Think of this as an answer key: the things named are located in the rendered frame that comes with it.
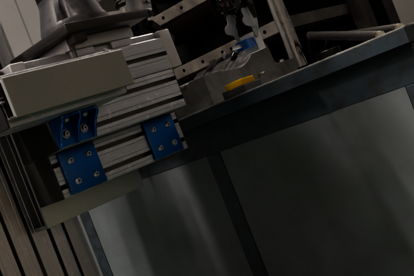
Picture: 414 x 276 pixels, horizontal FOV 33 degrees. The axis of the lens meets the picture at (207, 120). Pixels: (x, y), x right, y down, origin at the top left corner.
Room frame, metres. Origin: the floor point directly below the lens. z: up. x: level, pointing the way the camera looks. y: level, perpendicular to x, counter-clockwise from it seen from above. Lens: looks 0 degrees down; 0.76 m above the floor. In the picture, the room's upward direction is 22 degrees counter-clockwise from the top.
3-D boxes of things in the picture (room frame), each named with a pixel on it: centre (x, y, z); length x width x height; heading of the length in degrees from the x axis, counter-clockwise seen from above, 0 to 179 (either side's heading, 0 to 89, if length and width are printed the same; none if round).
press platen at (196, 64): (3.33, -0.22, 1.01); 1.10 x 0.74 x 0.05; 51
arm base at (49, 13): (1.48, 0.19, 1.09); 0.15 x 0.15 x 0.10
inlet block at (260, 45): (1.97, -0.18, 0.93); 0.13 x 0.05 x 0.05; 141
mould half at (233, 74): (2.23, -0.09, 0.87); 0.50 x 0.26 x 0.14; 141
